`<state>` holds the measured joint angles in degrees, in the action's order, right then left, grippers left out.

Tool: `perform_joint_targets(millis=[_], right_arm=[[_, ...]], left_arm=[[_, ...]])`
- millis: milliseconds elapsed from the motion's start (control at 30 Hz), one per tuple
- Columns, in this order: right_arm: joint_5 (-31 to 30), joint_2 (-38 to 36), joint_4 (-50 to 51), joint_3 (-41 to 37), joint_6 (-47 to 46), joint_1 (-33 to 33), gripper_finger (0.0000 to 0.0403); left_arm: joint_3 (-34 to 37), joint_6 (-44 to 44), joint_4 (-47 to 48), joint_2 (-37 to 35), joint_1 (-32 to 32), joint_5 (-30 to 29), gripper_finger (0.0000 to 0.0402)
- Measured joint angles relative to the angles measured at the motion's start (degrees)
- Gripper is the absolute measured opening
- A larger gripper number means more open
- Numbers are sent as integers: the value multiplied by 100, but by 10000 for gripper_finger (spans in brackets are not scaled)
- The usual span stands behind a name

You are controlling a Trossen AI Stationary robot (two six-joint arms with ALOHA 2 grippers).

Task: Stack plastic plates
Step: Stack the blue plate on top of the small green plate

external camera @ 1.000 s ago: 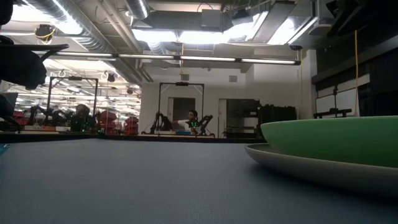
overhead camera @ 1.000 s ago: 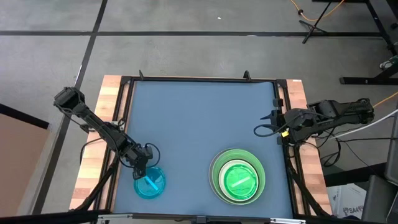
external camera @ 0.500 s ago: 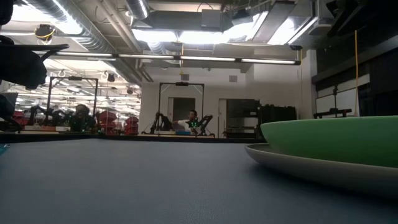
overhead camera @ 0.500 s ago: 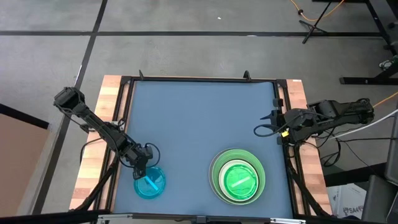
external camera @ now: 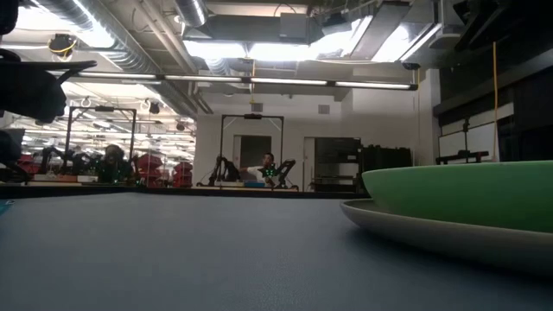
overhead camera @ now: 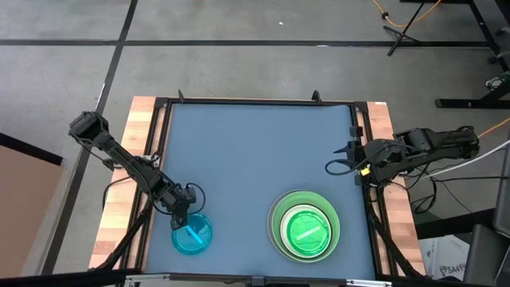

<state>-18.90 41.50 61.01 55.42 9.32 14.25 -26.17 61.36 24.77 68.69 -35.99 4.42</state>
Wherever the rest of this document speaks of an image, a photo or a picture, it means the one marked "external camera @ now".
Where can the opaque green plate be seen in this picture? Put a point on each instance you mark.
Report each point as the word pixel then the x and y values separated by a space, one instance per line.
pixel 466 194

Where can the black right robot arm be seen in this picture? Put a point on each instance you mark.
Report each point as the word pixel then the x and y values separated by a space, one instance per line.
pixel 510 21

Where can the black background robot arm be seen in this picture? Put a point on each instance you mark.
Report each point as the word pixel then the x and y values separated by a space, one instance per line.
pixel 286 168
pixel 224 170

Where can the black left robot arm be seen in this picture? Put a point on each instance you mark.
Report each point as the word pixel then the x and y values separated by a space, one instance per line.
pixel 6 15

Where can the person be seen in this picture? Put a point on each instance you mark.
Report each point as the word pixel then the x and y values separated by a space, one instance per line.
pixel 113 166
pixel 263 170

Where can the black hanging spotlight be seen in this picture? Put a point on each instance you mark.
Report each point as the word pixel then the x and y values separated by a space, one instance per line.
pixel 154 108

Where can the red storage bin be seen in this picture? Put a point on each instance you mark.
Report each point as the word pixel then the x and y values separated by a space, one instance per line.
pixel 148 163
pixel 183 169

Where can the blue box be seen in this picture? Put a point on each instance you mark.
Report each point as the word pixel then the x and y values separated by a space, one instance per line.
pixel 255 184

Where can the long ceiling strip light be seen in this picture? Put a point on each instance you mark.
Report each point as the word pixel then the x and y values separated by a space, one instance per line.
pixel 281 80

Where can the grey ceiling box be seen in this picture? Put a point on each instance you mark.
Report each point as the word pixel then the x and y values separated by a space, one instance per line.
pixel 294 27

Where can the dark shelf unit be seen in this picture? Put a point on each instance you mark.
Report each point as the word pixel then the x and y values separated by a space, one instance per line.
pixel 337 151

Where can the black cabinet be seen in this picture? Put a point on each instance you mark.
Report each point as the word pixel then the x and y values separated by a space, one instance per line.
pixel 389 157

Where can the large grey plate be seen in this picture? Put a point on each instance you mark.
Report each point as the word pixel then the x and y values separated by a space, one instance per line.
pixel 432 237

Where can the whiteboard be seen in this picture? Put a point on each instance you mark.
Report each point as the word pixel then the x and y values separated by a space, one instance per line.
pixel 475 138

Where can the ribbed silver ventilation duct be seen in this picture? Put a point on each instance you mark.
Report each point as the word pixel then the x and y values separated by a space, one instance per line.
pixel 125 52

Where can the black robot station frame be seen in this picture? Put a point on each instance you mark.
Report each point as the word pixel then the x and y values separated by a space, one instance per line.
pixel 132 138
pixel 252 116

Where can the smooth silver ventilation duct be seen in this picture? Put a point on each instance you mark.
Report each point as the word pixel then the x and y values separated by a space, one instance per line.
pixel 192 10

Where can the grey wall vent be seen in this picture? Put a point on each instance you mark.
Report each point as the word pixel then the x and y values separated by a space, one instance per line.
pixel 324 109
pixel 256 107

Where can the black wall camera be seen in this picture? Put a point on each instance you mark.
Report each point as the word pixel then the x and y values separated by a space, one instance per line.
pixel 411 66

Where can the black camera stand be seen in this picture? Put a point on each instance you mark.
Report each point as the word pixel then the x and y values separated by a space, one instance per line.
pixel 464 154

